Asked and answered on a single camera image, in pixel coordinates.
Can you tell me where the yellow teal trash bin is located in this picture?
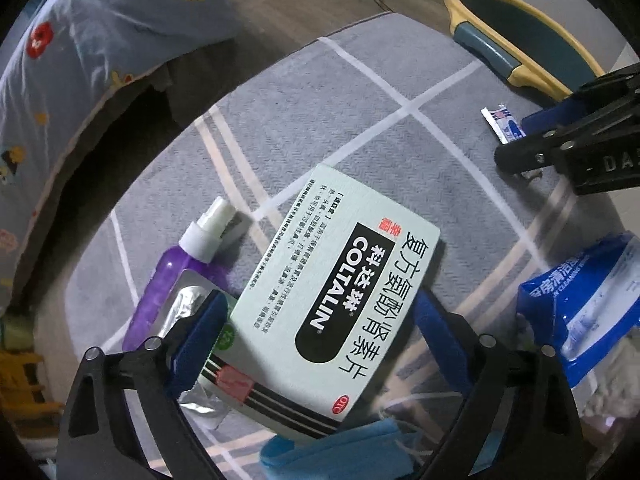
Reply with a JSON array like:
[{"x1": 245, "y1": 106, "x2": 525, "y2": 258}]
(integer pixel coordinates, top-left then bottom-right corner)
[{"x1": 444, "y1": 0, "x2": 605, "y2": 102}]

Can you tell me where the small wooden chair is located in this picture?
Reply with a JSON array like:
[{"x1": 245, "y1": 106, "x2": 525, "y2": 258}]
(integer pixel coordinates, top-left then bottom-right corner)
[{"x1": 1, "y1": 350, "x2": 64, "y2": 439}]

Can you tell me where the green medicine box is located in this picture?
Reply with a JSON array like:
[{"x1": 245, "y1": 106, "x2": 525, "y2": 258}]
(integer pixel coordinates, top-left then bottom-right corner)
[{"x1": 200, "y1": 165, "x2": 440, "y2": 441}]

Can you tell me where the silver blister pack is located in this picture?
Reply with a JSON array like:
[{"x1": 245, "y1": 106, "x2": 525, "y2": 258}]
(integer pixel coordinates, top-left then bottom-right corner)
[{"x1": 151, "y1": 271, "x2": 235, "y2": 430}]

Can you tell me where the grey plaid blanket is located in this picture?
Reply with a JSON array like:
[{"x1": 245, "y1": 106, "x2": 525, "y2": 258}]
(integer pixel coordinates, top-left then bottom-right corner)
[{"x1": 64, "y1": 12, "x2": 626, "y2": 480}]

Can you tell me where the purple spray bottle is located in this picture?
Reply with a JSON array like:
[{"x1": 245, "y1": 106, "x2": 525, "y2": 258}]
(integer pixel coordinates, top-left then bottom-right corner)
[{"x1": 122, "y1": 196, "x2": 235, "y2": 351}]

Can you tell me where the blue cartoon duvet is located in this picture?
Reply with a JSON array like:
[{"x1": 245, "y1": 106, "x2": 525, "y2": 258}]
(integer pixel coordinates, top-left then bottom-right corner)
[{"x1": 1, "y1": 0, "x2": 236, "y2": 308}]

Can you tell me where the green small bin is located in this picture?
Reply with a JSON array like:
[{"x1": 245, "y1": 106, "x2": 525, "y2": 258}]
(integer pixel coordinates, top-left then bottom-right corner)
[{"x1": 1, "y1": 313, "x2": 35, "y2": 352}]

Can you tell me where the small blue white sachet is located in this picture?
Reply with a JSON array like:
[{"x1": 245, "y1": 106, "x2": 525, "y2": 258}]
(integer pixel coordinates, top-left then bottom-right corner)
[{"x1": 480, "y1": 104, "x2": 526, "y2": 145}]

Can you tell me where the blue face mask with loops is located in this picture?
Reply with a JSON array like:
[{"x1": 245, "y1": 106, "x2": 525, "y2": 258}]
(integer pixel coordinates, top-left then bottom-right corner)
[{"x1": 259, "y1": 418, "x2": 421, "y2": 479}]

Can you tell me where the blue wet wipes pack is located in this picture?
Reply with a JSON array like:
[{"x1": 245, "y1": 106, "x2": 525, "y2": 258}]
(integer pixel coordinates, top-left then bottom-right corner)
[{"x1": 516, "y1": 232, "x2": 639, "y2": 387}]

